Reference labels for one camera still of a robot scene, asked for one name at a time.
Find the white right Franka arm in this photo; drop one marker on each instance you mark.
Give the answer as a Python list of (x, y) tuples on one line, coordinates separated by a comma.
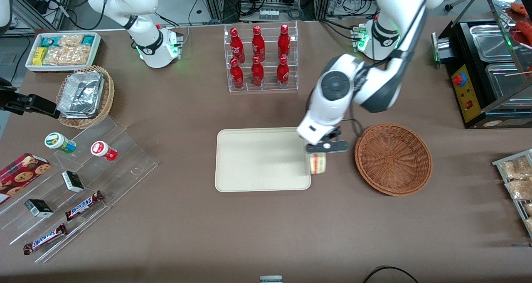
[(141, 0)]

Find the black fryer yellow control panel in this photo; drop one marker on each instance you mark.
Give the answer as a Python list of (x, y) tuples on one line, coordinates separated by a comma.
[(467, 92)]

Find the beige rectangular tray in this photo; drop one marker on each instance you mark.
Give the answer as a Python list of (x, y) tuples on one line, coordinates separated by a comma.
[(257, 158)]

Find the round brown wicker basket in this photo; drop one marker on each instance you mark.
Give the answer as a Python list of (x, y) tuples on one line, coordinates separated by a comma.
[(392, 158)]

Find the light tan wicker basket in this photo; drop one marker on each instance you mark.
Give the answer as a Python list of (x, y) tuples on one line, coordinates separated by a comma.
[(108, 98)]

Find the white power strip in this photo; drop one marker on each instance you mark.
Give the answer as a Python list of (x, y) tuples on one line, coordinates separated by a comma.
[(269, 14)]

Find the tray of packaged snacks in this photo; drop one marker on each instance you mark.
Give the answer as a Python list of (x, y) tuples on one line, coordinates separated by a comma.
[(498, 163)]

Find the metal glass display case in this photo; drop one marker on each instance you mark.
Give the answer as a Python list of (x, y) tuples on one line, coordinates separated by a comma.
[(498, 4)]

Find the small grey white device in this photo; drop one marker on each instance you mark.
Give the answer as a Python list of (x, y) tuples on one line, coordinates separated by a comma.
[(271, 279)]

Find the teal snack pack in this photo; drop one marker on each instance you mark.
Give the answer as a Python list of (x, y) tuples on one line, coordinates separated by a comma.
[(88, 40), (50, 41)]

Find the clear bag of nuts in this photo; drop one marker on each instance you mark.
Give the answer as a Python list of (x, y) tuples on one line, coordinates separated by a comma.
[(515, 168), (528, 209), (519, 189), (529, 225)]

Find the triangular sandwich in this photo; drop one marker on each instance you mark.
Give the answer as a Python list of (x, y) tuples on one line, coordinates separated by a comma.
[(319, 164)]

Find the clear acrylic bottle rack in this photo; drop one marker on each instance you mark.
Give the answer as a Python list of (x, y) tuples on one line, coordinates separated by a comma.
[(269, 46)]

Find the green lid snack cup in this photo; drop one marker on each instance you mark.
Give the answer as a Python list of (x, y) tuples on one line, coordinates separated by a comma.
[(56, 141)]

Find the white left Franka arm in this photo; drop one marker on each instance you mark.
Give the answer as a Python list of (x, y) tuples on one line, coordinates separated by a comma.
[(374, 87)]

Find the aluminium foil container stack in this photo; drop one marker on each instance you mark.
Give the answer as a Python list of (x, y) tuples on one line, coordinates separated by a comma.
[(81, 94)]

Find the clear bag of crackers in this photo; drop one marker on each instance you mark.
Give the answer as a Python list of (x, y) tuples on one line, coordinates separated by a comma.
[(56, 56), (80, 55), (70, 40)]

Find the small black white carton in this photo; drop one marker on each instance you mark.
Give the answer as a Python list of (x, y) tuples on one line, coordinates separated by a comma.
[(73, 181), (38, 208)]

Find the white rectangular snack bin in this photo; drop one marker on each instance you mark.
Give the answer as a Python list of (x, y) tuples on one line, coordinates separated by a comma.
[(97, 50)]

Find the yellow snack pack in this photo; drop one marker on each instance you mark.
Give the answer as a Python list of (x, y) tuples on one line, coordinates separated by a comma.
[(40, 56)]

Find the red cola bottle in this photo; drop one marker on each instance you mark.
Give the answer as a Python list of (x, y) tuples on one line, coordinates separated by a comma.
[(257, 73), (284, 42), (258, 44), (237, 75), (283, 73), (237, 46)]

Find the red sausage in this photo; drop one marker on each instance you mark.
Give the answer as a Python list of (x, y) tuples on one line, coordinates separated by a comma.
[(524, 31), (520, 8)]

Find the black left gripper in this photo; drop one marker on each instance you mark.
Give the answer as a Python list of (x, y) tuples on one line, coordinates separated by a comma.
[(335, 132)]

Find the red snack cup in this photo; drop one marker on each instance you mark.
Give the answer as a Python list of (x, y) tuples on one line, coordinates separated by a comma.
[(102, 149)]

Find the clear acrylic stepped display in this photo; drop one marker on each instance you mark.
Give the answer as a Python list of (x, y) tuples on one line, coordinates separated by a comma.
[(124, 150)]

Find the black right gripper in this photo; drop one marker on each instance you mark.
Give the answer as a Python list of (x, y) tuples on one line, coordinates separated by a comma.
[(32, 103)]

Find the red chocolate cookie box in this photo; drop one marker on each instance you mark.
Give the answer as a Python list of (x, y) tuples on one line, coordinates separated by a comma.
[(20, 175)]

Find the steel fryer pan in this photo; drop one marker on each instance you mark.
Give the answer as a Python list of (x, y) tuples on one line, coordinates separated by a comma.
[(492, 42), (505, 85)]

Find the Snickers chocolate bar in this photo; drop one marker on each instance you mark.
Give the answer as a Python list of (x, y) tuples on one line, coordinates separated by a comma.
[(45, 239), (83, 206)]

